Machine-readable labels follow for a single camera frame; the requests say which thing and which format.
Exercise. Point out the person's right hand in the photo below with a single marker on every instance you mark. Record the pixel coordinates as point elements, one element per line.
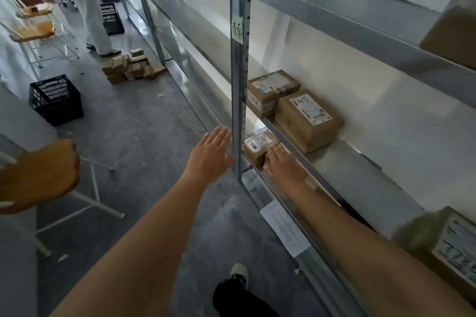
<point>286,170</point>

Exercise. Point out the person's left hand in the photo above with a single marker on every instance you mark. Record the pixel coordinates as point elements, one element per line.
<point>208,159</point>

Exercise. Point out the person's left thumb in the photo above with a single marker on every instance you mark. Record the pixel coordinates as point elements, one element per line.
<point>228,162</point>

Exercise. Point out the person's right thumb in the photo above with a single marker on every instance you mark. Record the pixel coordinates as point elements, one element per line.
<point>267,167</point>

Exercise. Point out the person's right forearm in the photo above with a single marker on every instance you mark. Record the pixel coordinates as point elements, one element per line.
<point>372,257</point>

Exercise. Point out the person's left forearm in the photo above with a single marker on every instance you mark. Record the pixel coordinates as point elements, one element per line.
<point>141,250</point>

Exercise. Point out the cardboard box with handwritten label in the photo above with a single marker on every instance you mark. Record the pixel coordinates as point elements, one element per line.
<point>256,146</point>

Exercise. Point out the large labelled cardboard box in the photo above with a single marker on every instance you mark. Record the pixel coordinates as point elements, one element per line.
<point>308,121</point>

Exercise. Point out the white paper sheet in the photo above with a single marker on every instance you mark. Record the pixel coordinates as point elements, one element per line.
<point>284,227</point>

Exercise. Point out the small labelled cardboard box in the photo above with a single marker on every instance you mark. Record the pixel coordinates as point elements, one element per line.
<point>269,92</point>

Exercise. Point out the grey metal shelf rack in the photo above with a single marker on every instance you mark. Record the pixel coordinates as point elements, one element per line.
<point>238,86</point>

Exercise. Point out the person's white shoe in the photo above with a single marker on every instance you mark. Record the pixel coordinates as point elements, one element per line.
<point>239,274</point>

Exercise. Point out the green sticky note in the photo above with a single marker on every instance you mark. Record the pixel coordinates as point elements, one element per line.
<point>237,29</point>

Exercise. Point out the person's black trouser leg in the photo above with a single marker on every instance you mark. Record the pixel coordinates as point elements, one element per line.
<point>241,300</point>

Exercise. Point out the pile of small cardboard boxes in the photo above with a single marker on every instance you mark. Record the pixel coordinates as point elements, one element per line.
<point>128,68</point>

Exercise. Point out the black plastic crate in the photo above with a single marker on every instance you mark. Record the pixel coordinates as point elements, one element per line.
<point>55,99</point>
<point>111,17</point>

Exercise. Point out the blurred cardboard box white label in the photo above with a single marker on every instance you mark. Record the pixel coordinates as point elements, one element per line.
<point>442,242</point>

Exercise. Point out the plain brown cardboard box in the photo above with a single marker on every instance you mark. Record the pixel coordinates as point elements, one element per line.
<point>455,30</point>

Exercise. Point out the wooden seat white-frame chair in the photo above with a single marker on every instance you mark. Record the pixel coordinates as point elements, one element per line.
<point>35,32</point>
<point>33,12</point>
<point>37,175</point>

